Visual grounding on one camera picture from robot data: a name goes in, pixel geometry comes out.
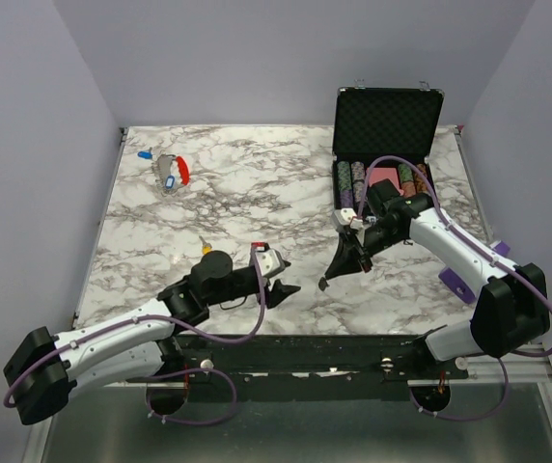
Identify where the right aluminium rail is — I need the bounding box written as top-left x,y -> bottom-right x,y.
397,354 -> 552,387

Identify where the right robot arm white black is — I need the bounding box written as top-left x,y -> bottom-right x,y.
319,180 -> 550,378

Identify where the key with small blue tag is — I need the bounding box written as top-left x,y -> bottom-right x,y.
137,147 -> 155,159

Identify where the orange chip stack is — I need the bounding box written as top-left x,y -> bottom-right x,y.
413,164 -> 428,193

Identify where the pink playing card deck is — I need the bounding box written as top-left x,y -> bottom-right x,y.
367,167 -> 402,194

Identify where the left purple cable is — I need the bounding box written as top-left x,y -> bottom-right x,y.
3,248 -> 270,425

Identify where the black mounting base plate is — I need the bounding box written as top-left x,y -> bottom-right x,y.
66,332 -> 473,404

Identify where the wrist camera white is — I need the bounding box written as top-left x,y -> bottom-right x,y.
251,242 -> 290,279
331,207 -> 370,233

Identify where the black poker chip case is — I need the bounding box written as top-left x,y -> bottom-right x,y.
332,87 -> 444,209

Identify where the key with blue label tag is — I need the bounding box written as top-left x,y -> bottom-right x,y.
164,176 -> 176,189

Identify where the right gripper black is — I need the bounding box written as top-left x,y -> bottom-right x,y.
324,221 -> 404,279

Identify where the green purple chip stack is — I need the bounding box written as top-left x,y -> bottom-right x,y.
337,161 -> 354,208

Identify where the purple plastic object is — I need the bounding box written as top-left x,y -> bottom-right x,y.
438,240 -> 511,304

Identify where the red handled metal key holder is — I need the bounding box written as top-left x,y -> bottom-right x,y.
153,153 -> 190,195

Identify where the key with black tag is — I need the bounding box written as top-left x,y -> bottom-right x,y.
318,278 -> 329,291

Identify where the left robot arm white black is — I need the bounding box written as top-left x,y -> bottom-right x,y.
3,246 -> 300,425

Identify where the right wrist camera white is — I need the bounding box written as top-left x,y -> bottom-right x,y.
331,207 -> 370,233

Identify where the key with yellow tag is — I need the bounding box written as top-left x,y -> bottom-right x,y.
199,236 -> 212,255

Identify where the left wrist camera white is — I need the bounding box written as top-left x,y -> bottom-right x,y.
251,242 -> 290,279

